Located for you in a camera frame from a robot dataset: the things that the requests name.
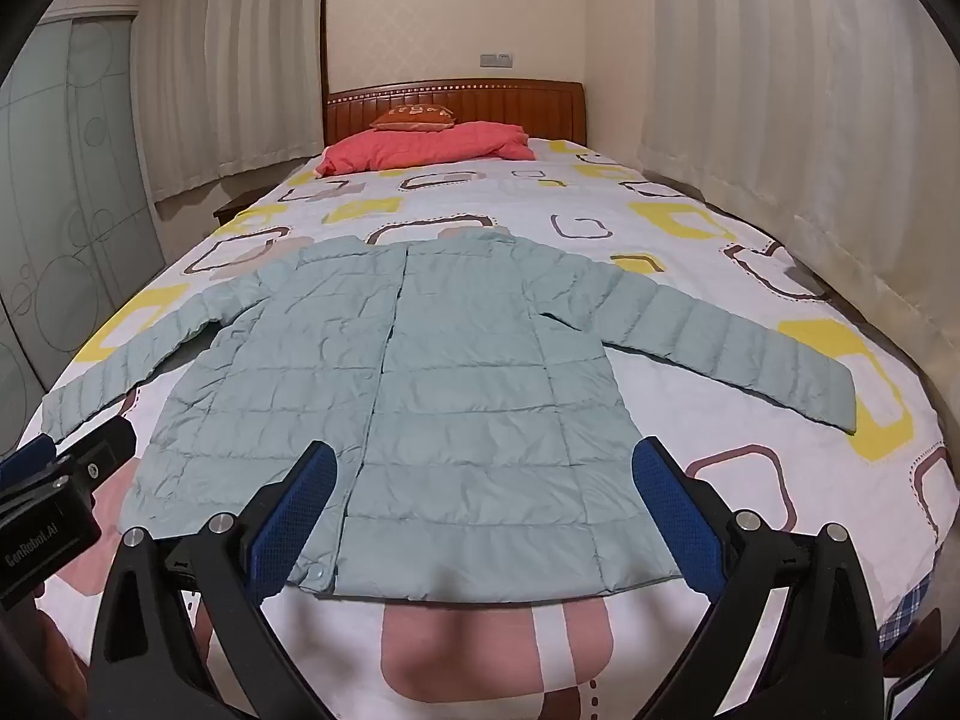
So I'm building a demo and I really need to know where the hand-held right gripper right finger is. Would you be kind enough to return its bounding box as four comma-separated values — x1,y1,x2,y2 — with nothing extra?
631,436,884,720

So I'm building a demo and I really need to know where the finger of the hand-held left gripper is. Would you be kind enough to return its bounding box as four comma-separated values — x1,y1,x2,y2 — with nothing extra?
0,416,138,502

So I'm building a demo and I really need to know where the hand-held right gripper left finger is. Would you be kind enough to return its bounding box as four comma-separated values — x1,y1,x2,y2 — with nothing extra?
86,441,336,720

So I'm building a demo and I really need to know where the light green puffer jacket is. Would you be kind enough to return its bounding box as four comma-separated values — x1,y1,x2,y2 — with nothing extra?
41,231,861,602

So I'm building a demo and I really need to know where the blue plaid cloth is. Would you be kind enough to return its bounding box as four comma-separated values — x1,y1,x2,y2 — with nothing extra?
876,583,940,655

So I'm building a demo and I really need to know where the wardrobe with frosted glass doors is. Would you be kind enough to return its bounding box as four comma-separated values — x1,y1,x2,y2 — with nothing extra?
0,0,167,437

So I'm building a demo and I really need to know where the wooden nightstand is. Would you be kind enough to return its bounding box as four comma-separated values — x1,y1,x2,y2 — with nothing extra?
212,191,253,227

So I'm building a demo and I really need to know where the white patterned bed sheet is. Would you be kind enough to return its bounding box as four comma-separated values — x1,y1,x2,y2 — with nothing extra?
15,133,947,720

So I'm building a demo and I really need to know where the red pillow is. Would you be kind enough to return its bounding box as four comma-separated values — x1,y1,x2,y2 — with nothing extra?
315,120,538,178

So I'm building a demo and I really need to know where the white pleated curtain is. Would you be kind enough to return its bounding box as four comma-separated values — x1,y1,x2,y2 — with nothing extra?
133,0,328,205
637,0,960,338

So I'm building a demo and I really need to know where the small orange cushion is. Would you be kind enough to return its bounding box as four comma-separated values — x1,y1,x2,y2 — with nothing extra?
370,105,459,133

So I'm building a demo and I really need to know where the wooden headboard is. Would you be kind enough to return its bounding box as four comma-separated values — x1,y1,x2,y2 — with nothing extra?
324,79,587,148

